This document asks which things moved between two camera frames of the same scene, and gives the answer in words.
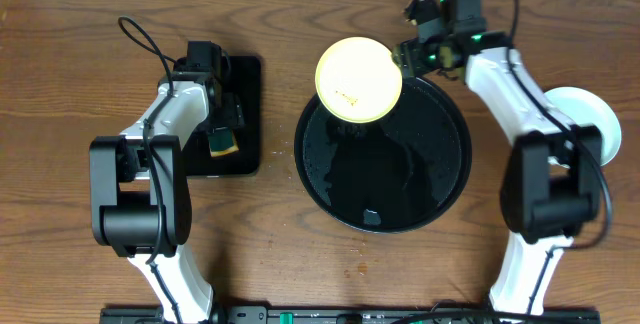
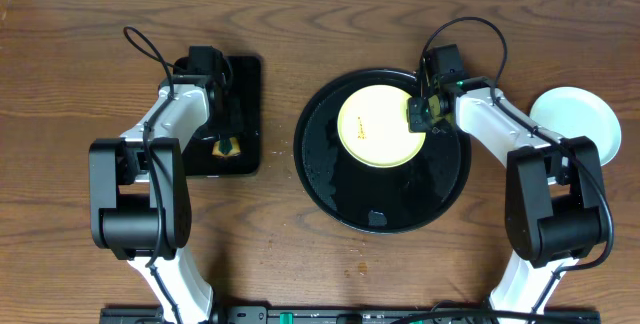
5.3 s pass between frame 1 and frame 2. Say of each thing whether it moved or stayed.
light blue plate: stayed
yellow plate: moved
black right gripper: moved
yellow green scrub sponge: moved
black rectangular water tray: stayed
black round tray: stayed
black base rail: stayed
